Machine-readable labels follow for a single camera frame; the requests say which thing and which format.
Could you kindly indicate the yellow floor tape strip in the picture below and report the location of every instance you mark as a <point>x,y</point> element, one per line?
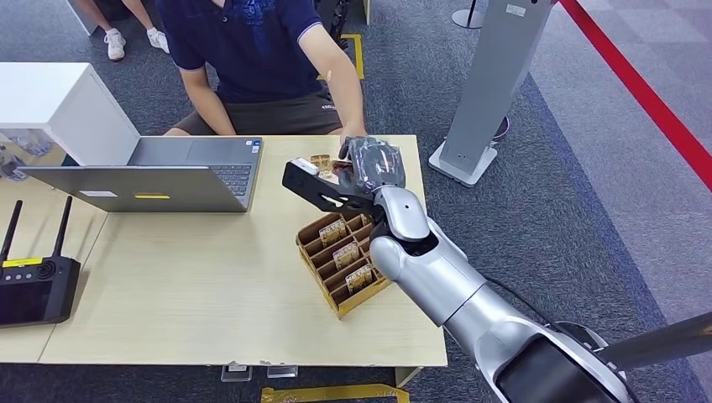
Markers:
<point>334,394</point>

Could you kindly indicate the table leg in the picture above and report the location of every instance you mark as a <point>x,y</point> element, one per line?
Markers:
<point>406,375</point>

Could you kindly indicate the blue laptop sticker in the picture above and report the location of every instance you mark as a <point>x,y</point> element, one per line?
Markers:
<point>254,146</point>

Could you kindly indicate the black remote controller with antennas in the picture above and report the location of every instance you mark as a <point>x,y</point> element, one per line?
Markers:
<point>33,295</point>

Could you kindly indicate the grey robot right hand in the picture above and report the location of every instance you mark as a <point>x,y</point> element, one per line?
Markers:
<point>378,164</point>

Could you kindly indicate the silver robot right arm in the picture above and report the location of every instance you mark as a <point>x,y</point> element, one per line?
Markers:
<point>439,272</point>

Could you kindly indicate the white kiosk label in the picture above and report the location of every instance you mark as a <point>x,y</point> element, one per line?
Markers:
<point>515,10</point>

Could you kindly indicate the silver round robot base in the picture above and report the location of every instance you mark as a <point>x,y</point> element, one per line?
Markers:
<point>584,336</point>

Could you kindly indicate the person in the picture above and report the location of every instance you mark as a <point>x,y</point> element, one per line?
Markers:
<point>114,41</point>
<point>250,55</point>

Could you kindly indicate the cardboard card tray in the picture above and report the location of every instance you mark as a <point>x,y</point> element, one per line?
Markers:
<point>361,297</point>

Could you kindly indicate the black floor equipment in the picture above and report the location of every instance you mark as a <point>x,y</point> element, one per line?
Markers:
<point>339,22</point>

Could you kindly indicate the yellow laptop label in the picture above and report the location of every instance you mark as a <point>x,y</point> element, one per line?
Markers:
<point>152,196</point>

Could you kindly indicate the dark grey metal bar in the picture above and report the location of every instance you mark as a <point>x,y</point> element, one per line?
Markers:
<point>656,342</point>

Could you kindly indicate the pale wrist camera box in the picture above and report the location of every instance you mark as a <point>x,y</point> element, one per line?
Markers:
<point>303,166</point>

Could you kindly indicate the red floor tape line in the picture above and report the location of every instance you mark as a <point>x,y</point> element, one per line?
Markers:
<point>639,92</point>

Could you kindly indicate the yellow controller label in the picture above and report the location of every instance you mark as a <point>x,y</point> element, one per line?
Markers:
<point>22,262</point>

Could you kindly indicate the person's right forearm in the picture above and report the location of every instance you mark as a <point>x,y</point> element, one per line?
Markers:
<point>208,108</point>

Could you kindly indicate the grey laptop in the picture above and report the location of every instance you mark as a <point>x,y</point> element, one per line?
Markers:
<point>167,189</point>

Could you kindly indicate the person's left forearm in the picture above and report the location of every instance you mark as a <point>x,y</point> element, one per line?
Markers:
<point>347,105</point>

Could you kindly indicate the white furniture panel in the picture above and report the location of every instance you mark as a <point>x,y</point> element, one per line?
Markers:
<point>80,16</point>
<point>366,11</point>

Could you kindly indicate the yellow floor tape square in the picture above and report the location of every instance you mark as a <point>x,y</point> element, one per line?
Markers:
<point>359,55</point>

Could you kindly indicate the dark round floor base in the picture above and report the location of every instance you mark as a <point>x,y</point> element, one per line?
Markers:
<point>502,128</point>

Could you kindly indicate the stanchion base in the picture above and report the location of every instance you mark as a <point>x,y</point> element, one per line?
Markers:
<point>467,19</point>

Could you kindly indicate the clear plastic holder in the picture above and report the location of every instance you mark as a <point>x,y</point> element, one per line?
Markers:
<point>236,372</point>
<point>281,371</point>

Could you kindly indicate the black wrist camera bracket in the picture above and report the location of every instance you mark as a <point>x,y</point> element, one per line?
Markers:
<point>361,201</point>

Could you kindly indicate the white cabinet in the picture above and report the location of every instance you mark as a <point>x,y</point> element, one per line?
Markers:
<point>50,94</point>

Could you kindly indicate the clear plastic packaging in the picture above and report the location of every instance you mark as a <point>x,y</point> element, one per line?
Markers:
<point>28,142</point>

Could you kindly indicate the grey kiosk stand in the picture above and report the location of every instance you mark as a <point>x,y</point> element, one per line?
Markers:
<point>489,83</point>

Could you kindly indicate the person's left hand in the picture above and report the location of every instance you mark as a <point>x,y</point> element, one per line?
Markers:
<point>354,135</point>

